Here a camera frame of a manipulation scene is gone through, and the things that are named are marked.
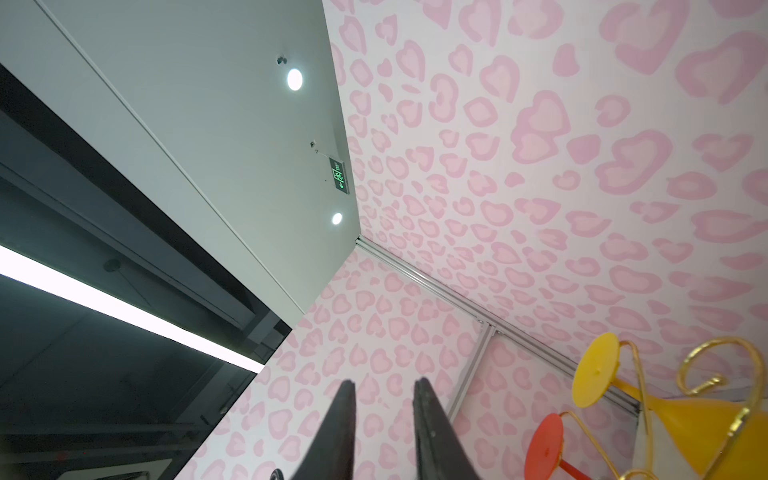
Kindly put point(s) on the red wine glass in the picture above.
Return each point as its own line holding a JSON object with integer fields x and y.
{"x": 545, "y": 452}

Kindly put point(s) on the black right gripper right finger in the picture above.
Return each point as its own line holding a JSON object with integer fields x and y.
{"x": 439, "y": 454}

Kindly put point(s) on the aluminium frame post back left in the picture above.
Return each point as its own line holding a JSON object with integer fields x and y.
{"x": 534, "y": 347}

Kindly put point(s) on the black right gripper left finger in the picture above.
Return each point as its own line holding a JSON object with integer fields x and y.
{"x": 331, "y": 454}

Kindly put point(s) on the green exit sign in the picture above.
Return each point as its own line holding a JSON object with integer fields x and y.
{"x": 339, "y": 175}

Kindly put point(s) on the yellow wine glass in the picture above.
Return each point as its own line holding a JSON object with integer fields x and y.
{"x": 690, "y": 426}

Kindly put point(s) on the round ceiling spotlight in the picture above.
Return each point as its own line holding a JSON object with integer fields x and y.
{"x": 294, "y": 79}

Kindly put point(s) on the ceiling light strip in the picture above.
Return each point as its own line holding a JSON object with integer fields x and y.
{"x": 39, "y": 276}

